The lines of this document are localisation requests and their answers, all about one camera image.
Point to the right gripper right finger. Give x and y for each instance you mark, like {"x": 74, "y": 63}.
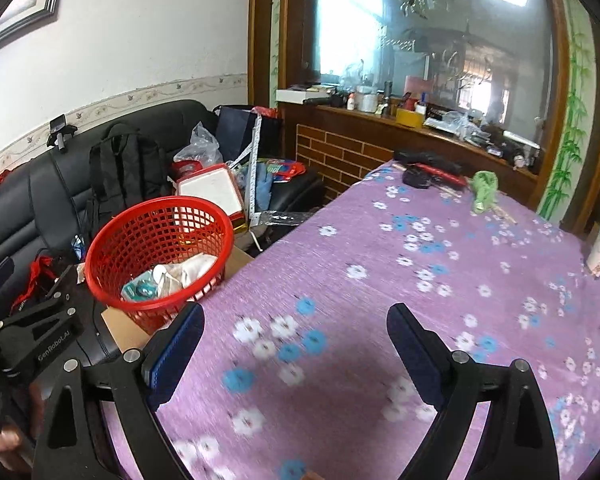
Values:
{"x": 517, "y": 441}

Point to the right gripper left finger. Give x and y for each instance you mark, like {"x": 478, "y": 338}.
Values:
{"x": 75, "y": 442}

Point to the white towel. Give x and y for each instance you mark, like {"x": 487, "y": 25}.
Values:
{"x": 173, "y": 277}

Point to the person's left hand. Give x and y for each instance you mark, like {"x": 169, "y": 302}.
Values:
{"x": 15, "y": 450}

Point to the cardboard box under basket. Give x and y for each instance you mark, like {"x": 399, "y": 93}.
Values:
{"x": 127, "y": 335}

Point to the black leather sofa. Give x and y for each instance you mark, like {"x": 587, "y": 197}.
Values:
{"x": 42, "y": 202}

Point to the red plastic mesh basket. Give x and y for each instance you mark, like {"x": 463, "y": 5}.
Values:
{"x": 151, "y": 235}

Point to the black backpack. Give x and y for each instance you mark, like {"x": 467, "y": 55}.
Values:
{"x": 126, "y": 169}

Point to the purple floral tablecloth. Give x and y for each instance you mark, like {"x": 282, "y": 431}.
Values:
{"x": 335, "y": 350}

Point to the red white flat box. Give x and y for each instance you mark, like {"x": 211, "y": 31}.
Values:
{"x": 218, "y": 185}

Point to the green cloth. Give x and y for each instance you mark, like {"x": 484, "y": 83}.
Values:
{"x": 484, "y": 185}

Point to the clear plastic bag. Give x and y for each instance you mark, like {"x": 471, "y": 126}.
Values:
{"x": 202, "y": 148}

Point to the black red tool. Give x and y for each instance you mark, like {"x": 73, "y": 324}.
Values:
{"x": 424, "y": 169}

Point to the dark blue shopping bag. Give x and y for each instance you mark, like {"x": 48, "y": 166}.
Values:
{"x": 234, "y": 132}

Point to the wooden framed glass partition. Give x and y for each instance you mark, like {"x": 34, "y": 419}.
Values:
{"x": 510, "y": 86}

